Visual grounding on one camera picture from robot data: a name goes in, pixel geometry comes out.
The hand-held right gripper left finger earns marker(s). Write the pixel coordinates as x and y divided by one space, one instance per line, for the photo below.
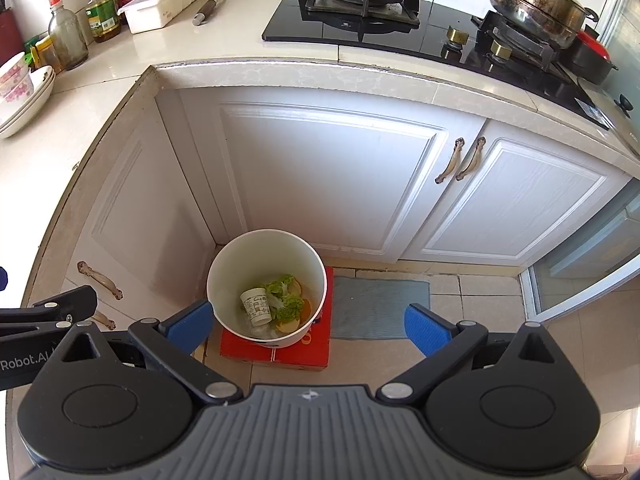
190 327

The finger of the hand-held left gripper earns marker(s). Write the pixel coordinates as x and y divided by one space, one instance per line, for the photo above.
65 305

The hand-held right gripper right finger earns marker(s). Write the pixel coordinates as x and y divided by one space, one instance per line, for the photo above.
425 330

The printed white paper cup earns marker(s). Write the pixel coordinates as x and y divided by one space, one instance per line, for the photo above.
256 306

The balled clear plastic wrap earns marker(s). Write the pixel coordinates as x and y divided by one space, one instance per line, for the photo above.
260 332

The large orange peel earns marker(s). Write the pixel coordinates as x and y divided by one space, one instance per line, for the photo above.
306 310
287 327

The crinkled dark green cabbage leaf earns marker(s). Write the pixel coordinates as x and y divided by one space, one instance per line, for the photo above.
280 282

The white trash bin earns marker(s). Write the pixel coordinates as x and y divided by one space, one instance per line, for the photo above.
260 255

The napa cabbage piece white stalk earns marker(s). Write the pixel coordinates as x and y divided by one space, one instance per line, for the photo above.
290 310

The small orange peel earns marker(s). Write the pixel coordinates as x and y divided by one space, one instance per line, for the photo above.
297 287

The grey floor mat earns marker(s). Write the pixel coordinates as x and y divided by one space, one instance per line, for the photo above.
380 310

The red cardboard box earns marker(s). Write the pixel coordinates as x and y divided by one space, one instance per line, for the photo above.
280 357

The side white cabinet door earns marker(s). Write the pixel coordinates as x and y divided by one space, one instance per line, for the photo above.
140 210

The narrow white cabinet door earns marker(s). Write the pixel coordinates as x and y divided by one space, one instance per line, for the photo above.
525 200

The white plate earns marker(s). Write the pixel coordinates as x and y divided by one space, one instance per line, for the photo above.
45 85
30 119
20 131

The wide white cabinet door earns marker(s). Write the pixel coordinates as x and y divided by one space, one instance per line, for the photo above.
325 175

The white floral bowl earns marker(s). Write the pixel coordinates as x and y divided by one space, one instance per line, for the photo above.
15 77
17 94
10 62

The clear bottle red cap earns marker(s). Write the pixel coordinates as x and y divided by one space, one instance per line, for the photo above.
67 40

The glass pot lid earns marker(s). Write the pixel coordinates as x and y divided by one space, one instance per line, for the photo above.
625 125

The oil bottle green label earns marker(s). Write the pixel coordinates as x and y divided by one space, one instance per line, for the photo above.
102 10

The white lidded plastic box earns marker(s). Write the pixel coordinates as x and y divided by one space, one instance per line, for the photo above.
160 2

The black gas stove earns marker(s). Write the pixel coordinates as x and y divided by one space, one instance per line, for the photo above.
300 30

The black pan red lid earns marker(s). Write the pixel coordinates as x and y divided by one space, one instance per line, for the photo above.
592 57

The stainless steel pot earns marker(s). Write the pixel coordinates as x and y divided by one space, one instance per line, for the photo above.
535 0

